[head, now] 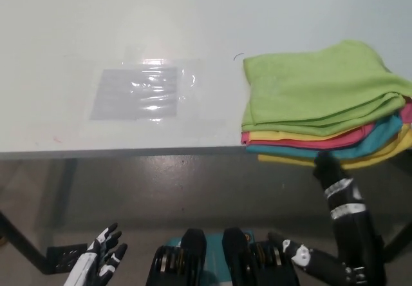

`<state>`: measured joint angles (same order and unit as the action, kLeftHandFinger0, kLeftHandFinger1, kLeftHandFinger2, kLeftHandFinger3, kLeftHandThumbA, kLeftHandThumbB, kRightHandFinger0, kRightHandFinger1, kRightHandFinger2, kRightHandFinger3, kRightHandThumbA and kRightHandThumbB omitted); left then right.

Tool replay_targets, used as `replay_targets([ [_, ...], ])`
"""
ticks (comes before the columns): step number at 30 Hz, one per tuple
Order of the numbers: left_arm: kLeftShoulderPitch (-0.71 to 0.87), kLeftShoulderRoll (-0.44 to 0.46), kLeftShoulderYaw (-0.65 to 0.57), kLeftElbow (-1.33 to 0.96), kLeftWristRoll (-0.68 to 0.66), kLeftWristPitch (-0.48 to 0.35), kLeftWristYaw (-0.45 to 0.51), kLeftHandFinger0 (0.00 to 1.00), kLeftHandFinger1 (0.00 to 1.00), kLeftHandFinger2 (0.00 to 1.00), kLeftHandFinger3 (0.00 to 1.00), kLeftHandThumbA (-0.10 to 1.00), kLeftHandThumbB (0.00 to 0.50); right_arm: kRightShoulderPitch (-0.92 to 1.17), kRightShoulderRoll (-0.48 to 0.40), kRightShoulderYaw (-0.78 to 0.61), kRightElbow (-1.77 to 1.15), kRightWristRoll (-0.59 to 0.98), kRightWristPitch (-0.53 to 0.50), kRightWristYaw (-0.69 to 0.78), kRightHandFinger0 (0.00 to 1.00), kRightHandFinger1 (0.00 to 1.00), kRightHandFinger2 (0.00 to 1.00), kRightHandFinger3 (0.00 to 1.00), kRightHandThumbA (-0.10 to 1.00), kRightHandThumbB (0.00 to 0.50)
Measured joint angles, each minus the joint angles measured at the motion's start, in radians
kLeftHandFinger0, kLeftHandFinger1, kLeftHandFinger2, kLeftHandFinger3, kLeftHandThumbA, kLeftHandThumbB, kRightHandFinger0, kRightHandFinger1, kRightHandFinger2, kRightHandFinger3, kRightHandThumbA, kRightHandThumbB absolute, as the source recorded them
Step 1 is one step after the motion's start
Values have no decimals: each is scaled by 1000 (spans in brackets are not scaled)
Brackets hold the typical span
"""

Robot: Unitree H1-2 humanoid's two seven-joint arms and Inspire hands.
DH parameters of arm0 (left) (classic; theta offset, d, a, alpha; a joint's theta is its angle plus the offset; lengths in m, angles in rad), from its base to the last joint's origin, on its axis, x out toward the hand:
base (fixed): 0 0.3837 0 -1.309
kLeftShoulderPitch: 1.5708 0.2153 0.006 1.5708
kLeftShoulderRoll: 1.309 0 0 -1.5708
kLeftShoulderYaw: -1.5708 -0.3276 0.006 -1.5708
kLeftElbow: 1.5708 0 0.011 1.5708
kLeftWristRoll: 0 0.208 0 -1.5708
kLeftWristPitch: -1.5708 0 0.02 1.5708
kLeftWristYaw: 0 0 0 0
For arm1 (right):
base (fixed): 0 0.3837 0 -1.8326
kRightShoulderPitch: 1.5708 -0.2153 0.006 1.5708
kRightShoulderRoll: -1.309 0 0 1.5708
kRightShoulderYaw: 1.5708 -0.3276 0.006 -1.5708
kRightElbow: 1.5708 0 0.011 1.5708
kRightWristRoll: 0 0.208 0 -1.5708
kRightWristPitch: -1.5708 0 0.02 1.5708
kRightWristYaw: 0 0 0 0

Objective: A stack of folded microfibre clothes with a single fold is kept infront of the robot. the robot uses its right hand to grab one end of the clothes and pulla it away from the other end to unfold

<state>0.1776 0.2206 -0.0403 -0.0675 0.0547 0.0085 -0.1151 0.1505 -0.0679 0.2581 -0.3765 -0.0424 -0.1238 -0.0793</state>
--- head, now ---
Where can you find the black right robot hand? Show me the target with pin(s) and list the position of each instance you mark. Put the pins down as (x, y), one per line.
(354, 234)

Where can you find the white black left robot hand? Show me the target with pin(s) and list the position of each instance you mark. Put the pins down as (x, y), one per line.
(96, 257)

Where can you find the teal microfibre cloth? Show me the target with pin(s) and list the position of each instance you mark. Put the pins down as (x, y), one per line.
(283, 150)

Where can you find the thin yellow microfibre cloth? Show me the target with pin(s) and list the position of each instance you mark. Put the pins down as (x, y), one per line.
(273, 135)

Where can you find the green microfibre cloth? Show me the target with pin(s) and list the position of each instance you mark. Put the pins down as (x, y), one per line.
(315, 83)

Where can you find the grey table leg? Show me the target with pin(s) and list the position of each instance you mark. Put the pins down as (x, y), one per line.
(66, 183)

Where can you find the clear plastic sleeve grey sheet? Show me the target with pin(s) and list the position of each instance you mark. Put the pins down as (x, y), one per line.
(135, 92)

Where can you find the black perforated foot bracket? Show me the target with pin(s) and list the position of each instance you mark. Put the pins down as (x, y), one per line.
(64, 257)

